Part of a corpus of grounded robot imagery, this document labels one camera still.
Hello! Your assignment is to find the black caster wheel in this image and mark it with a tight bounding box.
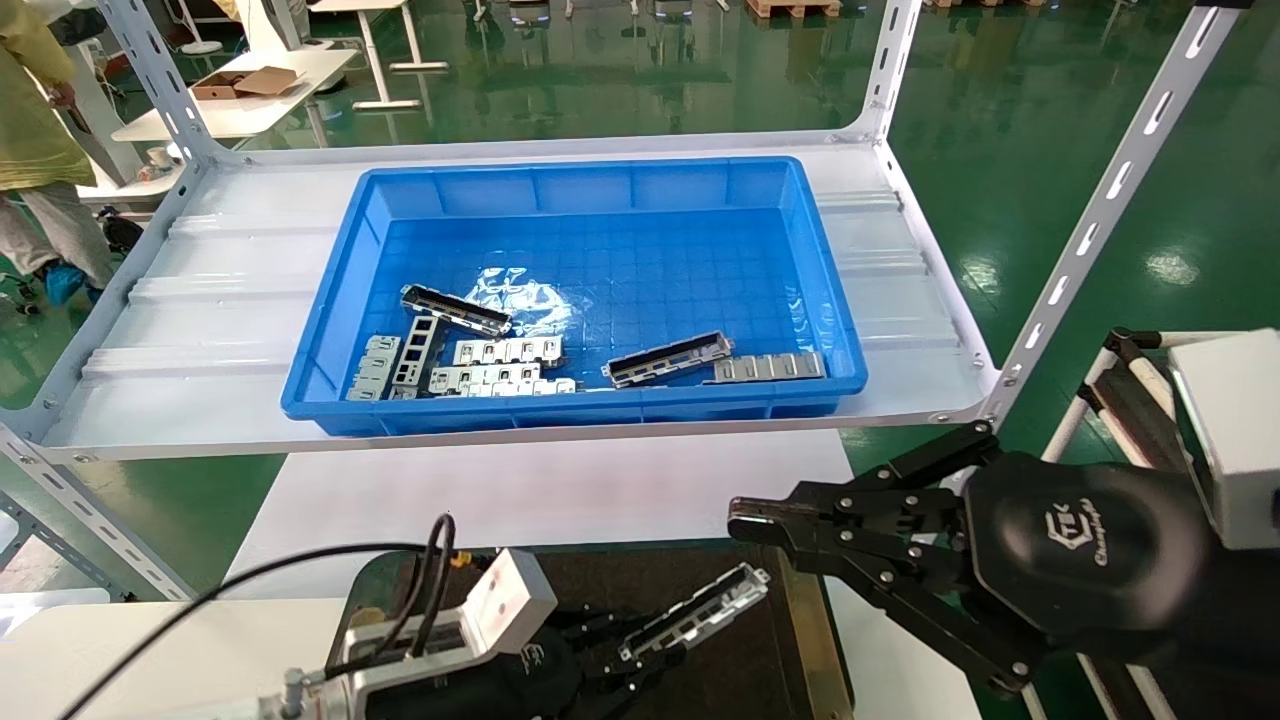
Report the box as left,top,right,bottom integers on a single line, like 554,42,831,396
0,272,43,317

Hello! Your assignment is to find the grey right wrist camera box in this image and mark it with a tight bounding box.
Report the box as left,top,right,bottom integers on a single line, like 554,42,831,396
1170,330,1280,551

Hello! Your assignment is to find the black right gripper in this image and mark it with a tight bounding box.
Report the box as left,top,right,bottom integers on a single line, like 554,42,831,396
728,418,1216,698

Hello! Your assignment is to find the white metal shelf rack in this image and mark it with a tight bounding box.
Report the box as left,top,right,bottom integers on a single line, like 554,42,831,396
0,0,1251,601

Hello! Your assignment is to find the short silver metal bracket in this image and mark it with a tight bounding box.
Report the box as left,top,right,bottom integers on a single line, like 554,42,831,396
347,335,402,402

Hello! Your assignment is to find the dark metal channel part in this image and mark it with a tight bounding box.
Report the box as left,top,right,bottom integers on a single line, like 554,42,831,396
400,285,513,337
618,564,772,663
602,331,734,389

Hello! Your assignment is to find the wooden pallet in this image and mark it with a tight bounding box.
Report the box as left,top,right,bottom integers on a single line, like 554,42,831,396
745,0,843,21

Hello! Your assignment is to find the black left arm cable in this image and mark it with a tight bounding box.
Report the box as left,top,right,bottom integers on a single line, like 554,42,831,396
55,513,458,720

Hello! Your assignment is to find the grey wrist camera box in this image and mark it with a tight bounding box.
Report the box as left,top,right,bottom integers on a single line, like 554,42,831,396
1170,330,1280,551
458,547,558,653

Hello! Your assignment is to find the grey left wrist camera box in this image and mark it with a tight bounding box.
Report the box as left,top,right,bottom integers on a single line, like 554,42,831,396
458,547,558,653

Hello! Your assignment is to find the white tube cart frame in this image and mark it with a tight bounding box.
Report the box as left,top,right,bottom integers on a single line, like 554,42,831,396
1040,327,1216,476

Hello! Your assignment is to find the black container tray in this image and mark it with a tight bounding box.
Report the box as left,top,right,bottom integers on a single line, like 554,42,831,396
325,537,856,720

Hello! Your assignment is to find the clear plastic film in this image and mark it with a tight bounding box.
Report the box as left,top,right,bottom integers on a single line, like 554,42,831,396
470,266,586,336

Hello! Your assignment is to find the open cardboard box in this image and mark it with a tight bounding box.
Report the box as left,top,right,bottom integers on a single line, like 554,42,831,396
190,66,308,102

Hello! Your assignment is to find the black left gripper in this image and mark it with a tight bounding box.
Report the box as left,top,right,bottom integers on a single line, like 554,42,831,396
365,603,691,720

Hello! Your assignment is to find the person in yellow coat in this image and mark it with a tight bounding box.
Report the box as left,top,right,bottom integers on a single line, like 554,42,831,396
0,0,113,306

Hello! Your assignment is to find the white table with legs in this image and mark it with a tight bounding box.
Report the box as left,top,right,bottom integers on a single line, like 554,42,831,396
310,0,451,111

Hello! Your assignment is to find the large blue plastic bin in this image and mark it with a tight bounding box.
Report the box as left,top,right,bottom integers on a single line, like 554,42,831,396
281,156,868,437

